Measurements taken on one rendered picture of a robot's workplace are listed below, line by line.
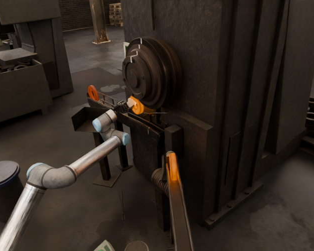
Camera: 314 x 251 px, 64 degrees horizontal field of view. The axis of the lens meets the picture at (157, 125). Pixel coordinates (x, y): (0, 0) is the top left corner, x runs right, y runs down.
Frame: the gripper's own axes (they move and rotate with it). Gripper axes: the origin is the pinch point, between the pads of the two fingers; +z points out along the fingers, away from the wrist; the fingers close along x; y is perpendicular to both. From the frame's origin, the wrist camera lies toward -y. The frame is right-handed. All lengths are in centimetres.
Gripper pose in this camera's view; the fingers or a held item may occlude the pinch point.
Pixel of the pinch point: (136, 101)
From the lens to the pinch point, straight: 194.9
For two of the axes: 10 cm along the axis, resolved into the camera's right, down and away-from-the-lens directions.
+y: -2.8, -7.4, -6.1
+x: -6.0, -3.6, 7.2
